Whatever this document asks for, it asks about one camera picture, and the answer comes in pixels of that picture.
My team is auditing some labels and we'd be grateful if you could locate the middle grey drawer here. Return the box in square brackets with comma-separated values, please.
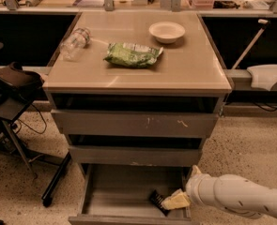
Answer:
[69, 145, 201, 167]

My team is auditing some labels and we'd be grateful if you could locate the top grey drawer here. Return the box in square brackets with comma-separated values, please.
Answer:
[52, 110, 218, 138]

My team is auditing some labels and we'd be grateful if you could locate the clear plastic water bottle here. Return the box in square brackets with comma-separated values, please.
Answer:
[60, 27, 90, 61]

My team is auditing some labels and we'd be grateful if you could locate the black cable on floor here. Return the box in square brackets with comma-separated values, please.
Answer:
[17, 102, 48, 135]

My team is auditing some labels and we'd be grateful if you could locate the white stick with tip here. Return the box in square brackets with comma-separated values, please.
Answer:
[232, 19, 270, 69]

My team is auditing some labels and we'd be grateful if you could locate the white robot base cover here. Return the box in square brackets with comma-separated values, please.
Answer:
[247, 64, 277, 91]

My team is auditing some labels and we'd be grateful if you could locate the grey drawer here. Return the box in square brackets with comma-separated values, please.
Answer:
[52, 110, 218, 138]
[69, 165, 191, 225]
[69, 145, 201, 167]

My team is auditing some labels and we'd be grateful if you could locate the black stand with headset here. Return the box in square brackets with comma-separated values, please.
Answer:
[0, 40, 72, 208]

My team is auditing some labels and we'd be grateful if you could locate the grey drawer cabinet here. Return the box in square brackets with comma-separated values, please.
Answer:
[42, 10, 233, 225]

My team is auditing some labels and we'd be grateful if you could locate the white bowl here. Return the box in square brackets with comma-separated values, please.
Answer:
[148, 22, 185, 44]

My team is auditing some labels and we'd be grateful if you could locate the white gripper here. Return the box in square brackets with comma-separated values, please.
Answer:
[162, 165, 219, 210]

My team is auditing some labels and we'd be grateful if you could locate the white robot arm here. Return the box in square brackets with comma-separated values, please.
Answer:
[160, 165, 277, 219]

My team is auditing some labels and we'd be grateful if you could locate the bottom grey drawer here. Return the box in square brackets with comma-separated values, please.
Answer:
[69, 165, 191, 225]

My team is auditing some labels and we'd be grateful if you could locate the green chip bag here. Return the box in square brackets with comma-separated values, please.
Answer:
[104, 42, 163, 68]

